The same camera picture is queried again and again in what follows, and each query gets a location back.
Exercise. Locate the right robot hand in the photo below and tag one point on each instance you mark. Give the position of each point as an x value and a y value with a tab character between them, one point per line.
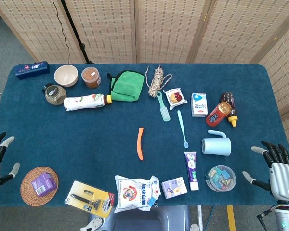
283	178

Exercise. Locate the orange carrot stick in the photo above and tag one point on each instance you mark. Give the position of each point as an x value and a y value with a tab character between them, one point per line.
138	144

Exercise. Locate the woven round coaster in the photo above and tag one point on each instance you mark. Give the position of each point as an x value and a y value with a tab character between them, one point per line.
26	192

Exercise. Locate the small purple box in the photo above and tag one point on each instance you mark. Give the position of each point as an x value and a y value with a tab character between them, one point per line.
42	185

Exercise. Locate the clear round container of clips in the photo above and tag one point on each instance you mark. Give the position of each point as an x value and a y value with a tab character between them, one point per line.
220	178

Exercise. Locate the dark blue table cloth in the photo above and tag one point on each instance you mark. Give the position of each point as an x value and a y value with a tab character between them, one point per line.
62	144

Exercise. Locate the light blue mug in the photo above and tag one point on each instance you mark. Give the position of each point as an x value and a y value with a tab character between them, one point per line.
218	146

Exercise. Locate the purple toothpaste tube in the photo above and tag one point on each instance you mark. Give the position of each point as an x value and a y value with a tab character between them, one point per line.
191	168

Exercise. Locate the glass spice jar black lid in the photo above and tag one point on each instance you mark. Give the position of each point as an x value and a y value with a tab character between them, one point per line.
55	95

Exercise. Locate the razor in yellow package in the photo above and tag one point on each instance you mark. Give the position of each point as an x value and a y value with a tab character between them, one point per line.
86	192

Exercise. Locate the brown squeeze bottle yellow cap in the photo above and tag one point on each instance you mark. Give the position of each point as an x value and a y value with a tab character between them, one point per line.
228	97

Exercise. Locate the white perforated plate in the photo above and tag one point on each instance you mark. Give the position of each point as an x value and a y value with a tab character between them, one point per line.
195	227
94	223

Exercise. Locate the dark blue patterned box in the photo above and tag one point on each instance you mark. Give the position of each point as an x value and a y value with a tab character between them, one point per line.
32	69

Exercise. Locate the purple juice carton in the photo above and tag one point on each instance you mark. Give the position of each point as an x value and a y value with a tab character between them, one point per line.
174	188

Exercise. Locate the white drink bottle yellow cap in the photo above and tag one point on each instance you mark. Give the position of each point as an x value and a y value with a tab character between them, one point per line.
84	102

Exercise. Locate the white blue milk carton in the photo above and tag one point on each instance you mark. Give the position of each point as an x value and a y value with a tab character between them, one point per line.
199	104

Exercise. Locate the light blue toothbrush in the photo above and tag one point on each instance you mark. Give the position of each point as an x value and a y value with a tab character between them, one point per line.
181	125

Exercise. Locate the beige bowl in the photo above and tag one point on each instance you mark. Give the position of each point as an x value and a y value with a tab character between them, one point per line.
65	75

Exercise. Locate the plastic tub of brown sauce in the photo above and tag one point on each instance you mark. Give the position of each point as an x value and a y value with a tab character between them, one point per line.
91	77

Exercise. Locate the blue binder clip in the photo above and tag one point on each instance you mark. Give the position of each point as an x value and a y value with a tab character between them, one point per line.
152	201

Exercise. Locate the white snack packet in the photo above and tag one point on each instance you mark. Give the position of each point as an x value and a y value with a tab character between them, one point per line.
175	97

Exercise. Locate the teal scrub brush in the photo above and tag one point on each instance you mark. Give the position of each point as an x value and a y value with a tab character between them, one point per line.
164	113

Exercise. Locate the white sugar bag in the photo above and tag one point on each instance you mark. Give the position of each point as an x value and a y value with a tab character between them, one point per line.
132	192

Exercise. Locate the grey robot torso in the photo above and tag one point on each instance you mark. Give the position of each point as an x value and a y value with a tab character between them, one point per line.
147	220

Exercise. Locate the green microfibre cloth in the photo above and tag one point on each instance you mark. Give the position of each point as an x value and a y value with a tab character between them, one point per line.
127	84

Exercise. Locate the black stand pole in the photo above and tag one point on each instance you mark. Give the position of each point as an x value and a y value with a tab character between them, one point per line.
73	26

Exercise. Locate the bamboo folding screen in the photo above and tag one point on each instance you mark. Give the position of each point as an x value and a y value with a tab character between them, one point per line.
168	29

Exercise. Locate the white metal post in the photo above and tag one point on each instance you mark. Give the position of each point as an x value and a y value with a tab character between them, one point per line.
200	216

